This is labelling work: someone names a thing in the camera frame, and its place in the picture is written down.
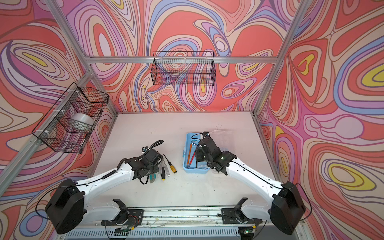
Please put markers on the orange handled hex key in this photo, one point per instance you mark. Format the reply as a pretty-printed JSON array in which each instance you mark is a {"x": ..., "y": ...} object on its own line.
[{"x": 189, "y": 155}]

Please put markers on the teal utility knife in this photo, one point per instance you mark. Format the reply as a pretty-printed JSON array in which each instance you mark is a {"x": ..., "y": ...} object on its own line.
[{"x": 152, "y": 178}]

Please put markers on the clear handled tester screwdriver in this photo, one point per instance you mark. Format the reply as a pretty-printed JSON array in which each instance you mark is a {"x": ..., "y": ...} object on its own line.
[{"x": 166, "y": 170}]

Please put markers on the black wire basket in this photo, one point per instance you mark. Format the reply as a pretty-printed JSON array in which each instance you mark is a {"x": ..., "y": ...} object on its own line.
[
  {"x": 64, "y": 135},
  {"x": 183, "y": 68}
]

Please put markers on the orange handled screwdriver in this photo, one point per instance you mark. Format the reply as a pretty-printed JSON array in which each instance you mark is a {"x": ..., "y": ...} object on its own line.
[{"x": 173, "y": 169}]

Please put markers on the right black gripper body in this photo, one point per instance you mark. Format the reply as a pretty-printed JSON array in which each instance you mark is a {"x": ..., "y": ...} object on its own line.
[{"x": 201, "y": 157}]

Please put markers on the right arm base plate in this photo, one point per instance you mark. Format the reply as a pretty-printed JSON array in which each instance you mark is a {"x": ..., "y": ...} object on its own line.
[{"x": 231, "y": 216}]

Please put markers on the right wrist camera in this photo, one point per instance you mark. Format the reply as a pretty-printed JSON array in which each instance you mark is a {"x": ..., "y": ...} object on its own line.
[{"x": 205, "y": 134}]

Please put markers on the black yellow screwdriver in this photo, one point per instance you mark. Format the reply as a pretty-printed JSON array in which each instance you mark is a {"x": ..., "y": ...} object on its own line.
[{"x": 163, "y": 172}]

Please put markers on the blue plastic tool box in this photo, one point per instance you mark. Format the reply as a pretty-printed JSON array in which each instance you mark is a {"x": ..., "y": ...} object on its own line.
[{"x": 202, "y": 167}]

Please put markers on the black wire basket back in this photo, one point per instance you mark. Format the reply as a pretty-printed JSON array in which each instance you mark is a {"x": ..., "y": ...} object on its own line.
[{"x": 183, "y": 68}]

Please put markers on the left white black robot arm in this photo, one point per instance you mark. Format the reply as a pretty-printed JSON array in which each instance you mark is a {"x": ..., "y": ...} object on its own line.
[{"x": 71, "y": 203}]

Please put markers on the black wire basket left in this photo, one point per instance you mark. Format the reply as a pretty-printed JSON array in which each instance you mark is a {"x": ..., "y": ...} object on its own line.
[{"x": 64, "y": 135}]

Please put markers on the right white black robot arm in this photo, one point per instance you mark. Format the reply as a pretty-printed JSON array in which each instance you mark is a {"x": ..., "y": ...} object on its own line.
[{"x": 284, "y": 205}]

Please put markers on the aluminium front rail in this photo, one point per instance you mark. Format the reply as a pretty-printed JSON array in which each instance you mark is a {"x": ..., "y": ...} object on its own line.
[{"x": 184, "y": 223}]

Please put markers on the silver tape roll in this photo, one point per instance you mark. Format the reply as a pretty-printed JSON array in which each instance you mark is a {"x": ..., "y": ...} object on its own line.
[{"x": 83, "y": 118}]

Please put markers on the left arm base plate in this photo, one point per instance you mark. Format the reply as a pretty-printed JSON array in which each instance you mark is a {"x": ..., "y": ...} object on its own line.
[{"x": 130, "y": 218}]

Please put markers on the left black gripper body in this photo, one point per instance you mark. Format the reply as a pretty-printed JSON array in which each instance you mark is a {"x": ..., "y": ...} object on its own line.
[{"x": 153, "y": 169}]

